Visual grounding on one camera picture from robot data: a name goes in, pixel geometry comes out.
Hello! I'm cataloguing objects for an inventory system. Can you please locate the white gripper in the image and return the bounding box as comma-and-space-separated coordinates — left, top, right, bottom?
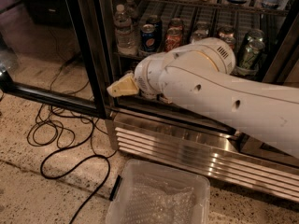
107, 52, 165, 97

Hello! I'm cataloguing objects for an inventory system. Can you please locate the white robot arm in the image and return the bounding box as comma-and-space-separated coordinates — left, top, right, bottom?
107, 37, 299, 158

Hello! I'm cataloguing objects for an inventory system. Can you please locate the clear water bottle middle shelf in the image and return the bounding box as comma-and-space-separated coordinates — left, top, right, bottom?
114, 4, 137, 55

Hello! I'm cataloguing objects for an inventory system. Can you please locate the blue pepsi can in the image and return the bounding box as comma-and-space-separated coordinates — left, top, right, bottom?
140, 24, 156, 52

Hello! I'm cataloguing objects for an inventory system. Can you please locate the stainless steel display fridge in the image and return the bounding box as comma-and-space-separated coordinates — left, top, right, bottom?
74, 0, 299, 203

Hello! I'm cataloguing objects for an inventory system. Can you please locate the red coke can middle shelf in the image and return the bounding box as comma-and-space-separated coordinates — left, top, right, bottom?
164, 28, 182, 52

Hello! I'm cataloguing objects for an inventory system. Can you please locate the open glass fridge door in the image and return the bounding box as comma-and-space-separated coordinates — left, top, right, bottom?
0, 0, 108, 119

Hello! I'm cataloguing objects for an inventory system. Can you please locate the white diet soda can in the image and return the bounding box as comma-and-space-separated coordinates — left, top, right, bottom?
190, 30, 207, 44

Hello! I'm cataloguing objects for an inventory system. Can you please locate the gold soda can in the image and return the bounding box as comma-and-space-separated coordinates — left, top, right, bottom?
222, 36, 236, 49

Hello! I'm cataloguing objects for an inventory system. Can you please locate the green soda can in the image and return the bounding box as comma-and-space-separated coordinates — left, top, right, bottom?
236, 40, 264, 77

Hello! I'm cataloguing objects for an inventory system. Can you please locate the clear plastic storage bin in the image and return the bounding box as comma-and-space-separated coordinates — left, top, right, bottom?
106, 160, 210, 224

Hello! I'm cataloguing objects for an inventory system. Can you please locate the dark cabinet background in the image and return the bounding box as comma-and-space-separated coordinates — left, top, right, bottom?
21, 0, 72, 27

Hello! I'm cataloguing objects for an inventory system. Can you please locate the bubble wrap sheet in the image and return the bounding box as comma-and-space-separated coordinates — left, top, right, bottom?
121, 175, 195, 224

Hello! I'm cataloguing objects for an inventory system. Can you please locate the black floor cable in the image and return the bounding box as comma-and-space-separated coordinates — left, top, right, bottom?
26, 56, 118, 224

